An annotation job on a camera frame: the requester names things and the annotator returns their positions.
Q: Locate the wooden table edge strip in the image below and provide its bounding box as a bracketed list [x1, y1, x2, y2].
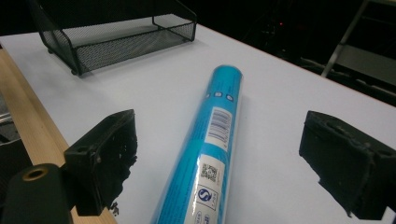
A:
[0, 48, 119, 224]

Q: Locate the blue roll with white labels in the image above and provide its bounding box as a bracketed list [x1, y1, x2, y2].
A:
[150, 64, 244, 224]

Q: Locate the black wire mesh tray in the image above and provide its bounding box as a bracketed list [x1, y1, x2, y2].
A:
[27, 0, 198, 77]

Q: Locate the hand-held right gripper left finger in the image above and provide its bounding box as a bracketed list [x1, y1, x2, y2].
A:
[64, 108, 138, 217]

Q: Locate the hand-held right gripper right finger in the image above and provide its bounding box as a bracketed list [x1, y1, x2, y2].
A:
[298, 110, 396, 221]

